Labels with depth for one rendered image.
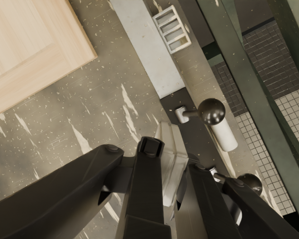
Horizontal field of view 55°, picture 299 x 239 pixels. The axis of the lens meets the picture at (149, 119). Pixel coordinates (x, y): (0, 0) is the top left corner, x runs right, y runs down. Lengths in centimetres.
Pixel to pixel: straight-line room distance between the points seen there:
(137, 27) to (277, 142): 35
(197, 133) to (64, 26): 31
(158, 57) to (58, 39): 20
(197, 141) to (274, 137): 18
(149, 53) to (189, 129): 15
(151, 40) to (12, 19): 28
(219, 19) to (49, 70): 34
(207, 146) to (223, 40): 21
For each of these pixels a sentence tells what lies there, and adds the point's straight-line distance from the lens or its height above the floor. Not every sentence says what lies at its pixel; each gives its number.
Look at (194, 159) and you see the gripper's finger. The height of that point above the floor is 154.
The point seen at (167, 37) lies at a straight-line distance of 54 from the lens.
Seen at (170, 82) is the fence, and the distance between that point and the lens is 50.
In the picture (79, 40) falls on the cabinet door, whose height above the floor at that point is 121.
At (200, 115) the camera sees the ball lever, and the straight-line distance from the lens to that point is 39.
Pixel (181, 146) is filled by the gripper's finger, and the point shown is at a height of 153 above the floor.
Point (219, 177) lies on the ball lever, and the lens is 50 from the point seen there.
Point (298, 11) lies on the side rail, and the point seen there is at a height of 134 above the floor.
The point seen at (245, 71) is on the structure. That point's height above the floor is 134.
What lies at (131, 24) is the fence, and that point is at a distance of 51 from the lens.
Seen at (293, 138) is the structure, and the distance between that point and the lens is 138.
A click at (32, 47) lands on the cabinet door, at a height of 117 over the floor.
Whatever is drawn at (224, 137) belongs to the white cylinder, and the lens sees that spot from 53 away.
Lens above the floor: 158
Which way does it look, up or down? 23 degrees down
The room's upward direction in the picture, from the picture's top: 161 degrees clockwise
